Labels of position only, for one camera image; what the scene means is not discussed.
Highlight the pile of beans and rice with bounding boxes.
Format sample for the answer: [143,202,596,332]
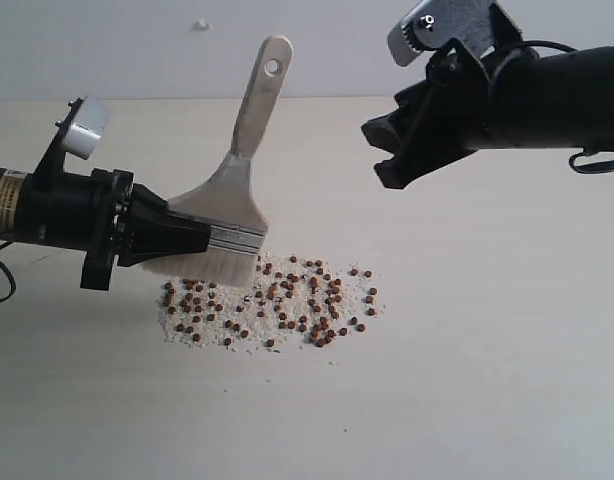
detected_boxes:
[158,253,386,354]

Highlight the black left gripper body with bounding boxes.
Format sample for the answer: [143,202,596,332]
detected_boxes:
[31,169,133,290]

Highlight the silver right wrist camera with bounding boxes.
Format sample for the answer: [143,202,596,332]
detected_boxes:
[387,0,523,67]

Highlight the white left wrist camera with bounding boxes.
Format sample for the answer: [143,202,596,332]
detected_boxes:
[34,96,110,177]

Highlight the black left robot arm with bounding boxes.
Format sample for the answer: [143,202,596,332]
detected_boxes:
[0,168,211,291]

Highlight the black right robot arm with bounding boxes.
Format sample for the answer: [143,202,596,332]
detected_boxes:
[361,41,614,190]

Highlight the wooden paint brush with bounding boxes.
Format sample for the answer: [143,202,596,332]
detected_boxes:
[141,35,293,287]

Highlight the small white wall plug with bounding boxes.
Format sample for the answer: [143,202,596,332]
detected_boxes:
[194,19,212,31]

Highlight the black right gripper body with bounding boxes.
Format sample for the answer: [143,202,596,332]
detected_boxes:
[386,47,490,170]

